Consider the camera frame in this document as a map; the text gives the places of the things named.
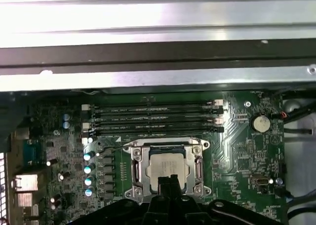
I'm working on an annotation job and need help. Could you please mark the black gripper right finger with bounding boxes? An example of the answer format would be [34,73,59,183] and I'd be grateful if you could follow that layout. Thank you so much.
[171,175,281,225]

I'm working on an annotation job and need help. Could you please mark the metal socket cover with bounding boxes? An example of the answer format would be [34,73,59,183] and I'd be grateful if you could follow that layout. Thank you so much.
[130,145,203,195]

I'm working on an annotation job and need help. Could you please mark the silver coin battery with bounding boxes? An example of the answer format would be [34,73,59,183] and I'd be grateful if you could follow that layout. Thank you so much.
[249,113,270,133]

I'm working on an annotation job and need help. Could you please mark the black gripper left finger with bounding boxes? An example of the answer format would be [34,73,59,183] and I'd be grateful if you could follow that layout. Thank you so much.
[81,176,172,225]

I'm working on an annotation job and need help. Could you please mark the black RAM slot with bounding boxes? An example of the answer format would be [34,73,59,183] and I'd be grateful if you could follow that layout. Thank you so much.
[81,117,225,128]
[88,126,226,136]
[81,100,225,112]
[89,109,226,119]

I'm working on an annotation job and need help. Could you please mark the black PC case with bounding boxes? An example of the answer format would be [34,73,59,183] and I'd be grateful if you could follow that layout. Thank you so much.
[0,38,316,225]

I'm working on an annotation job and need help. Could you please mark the metal locking lever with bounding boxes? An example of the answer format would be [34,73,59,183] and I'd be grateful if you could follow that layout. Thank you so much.
[96,141,139,156]

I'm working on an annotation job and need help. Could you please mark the silver CPU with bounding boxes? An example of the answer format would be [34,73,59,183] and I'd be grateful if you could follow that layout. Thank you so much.
[145,152,191,195]

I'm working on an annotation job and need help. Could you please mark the green motherboard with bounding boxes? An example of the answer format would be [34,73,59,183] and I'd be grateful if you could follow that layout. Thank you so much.
[7,86,288,225]

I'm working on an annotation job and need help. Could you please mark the black cable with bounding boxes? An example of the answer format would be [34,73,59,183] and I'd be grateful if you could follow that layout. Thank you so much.
[282,100,316,122]
[283,127,316,135]

